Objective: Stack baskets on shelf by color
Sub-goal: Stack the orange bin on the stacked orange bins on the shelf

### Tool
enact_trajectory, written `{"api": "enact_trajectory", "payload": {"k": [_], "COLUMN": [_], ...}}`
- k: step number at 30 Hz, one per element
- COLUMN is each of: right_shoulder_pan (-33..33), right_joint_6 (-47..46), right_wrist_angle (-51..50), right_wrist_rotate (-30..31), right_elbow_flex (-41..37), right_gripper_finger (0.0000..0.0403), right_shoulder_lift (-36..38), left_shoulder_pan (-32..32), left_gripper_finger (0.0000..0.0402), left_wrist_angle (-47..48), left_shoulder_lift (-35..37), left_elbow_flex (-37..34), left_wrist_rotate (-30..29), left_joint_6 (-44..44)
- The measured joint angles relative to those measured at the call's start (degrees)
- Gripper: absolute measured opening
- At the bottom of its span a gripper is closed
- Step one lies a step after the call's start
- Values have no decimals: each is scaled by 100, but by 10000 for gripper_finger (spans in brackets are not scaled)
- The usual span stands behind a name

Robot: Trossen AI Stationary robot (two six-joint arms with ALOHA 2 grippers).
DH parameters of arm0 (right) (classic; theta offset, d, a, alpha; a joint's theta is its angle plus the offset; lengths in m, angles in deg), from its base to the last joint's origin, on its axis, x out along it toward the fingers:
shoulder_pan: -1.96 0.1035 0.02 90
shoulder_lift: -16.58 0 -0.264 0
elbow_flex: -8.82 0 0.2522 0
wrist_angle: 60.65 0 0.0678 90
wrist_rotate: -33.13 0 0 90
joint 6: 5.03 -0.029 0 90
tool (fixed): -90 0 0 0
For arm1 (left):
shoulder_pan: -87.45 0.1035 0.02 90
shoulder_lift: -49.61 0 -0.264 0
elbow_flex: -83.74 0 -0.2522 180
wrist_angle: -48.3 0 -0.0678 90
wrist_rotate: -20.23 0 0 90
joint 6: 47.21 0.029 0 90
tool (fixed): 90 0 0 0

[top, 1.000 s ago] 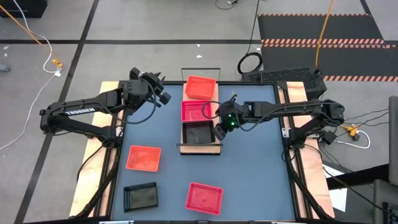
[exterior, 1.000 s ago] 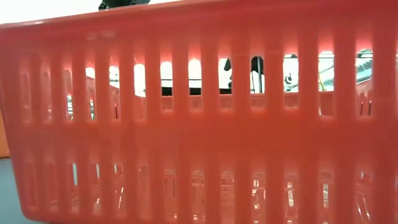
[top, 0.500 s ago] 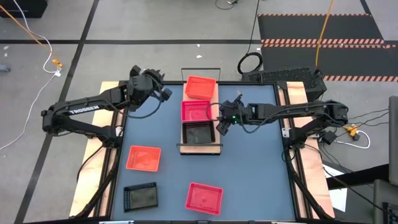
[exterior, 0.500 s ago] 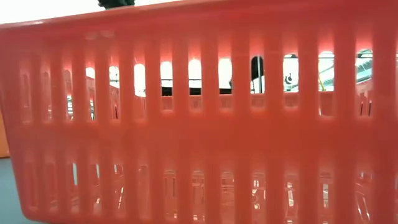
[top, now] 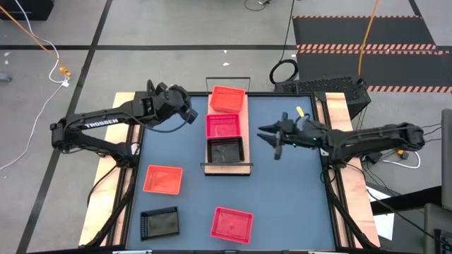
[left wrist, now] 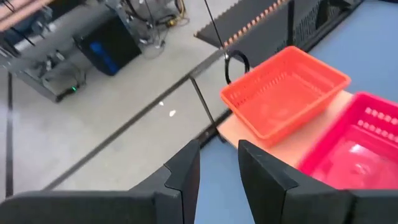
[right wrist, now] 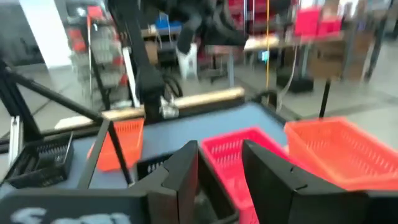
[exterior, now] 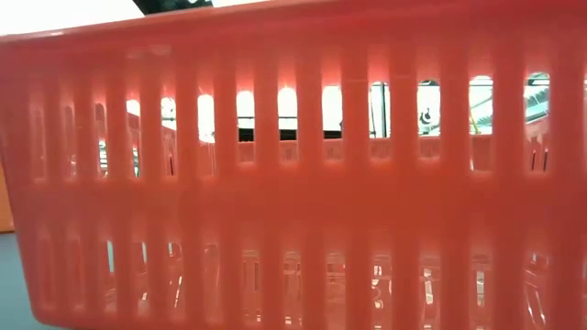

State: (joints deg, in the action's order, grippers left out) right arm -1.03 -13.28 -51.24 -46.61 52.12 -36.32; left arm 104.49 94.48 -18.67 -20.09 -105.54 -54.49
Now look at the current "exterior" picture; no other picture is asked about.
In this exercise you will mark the red plastic slotted basket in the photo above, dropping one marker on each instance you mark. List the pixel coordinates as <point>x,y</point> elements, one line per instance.
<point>293,201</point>

